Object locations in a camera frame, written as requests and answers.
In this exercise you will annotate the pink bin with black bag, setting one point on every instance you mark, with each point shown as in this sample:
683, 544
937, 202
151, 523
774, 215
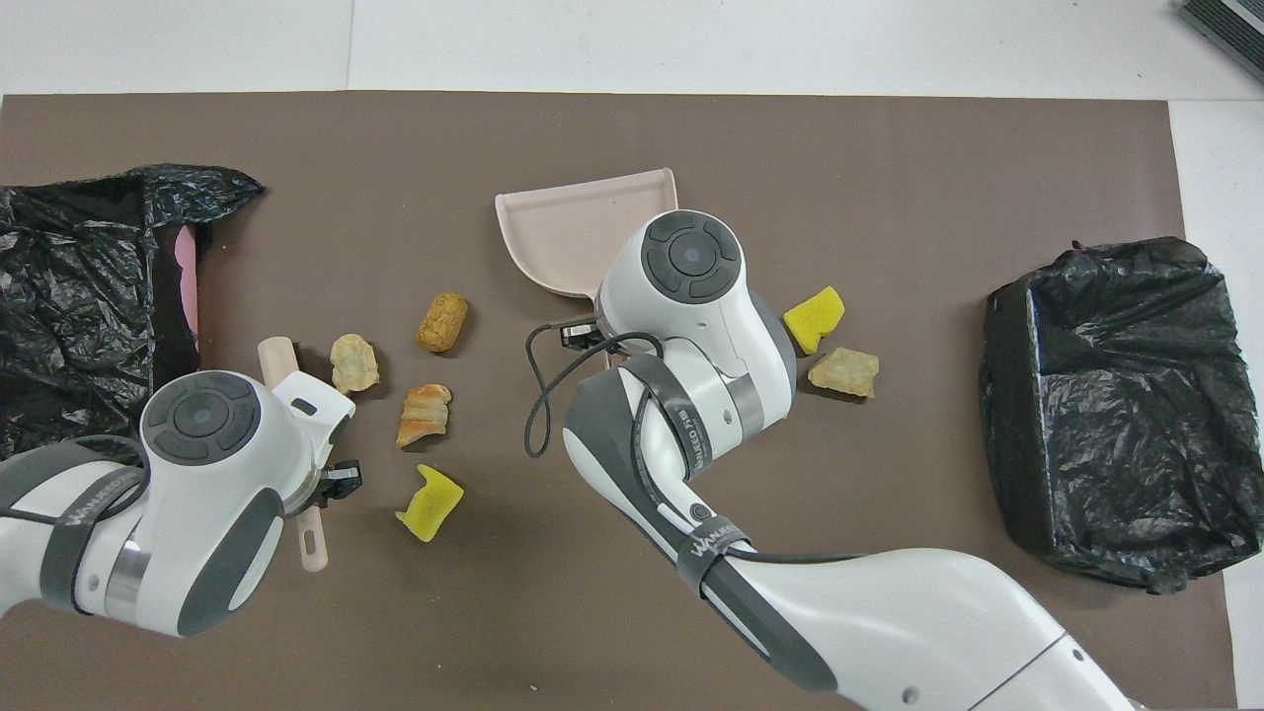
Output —
79, 257

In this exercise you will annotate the pale puffed pastry chunk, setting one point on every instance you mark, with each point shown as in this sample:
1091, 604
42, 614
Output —
354, 365

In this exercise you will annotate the pale greenish bread chunk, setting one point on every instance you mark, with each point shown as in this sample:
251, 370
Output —
847, 372

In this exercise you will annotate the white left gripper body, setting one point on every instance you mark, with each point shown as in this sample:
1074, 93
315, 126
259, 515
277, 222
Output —
321, 410

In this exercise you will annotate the beige plastic dustpan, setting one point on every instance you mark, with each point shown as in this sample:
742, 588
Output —
563, 237

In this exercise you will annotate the grey slatted device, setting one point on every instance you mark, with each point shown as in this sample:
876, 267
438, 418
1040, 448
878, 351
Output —
1234, 25

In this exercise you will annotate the orange striped croissant piece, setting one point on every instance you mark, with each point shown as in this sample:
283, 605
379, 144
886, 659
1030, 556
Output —
425, 415

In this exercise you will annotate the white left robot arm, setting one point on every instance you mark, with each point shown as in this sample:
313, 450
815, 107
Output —
217, 553

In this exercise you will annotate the rounded yellow sponge piece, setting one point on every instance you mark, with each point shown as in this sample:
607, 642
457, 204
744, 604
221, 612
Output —
813, 318

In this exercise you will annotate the brown bread roll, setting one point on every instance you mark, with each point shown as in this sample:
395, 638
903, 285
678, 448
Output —
442, 322

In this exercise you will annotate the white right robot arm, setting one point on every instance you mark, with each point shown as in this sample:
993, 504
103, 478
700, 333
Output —
889, 622

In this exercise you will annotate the brown table mat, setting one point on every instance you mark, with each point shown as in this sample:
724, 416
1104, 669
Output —
632, 128

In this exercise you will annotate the beige hand brush black bristles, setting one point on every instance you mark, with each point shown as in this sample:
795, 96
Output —
276, 355

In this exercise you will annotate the notched yellow sponge piece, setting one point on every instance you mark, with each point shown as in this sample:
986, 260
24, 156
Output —
432, 506

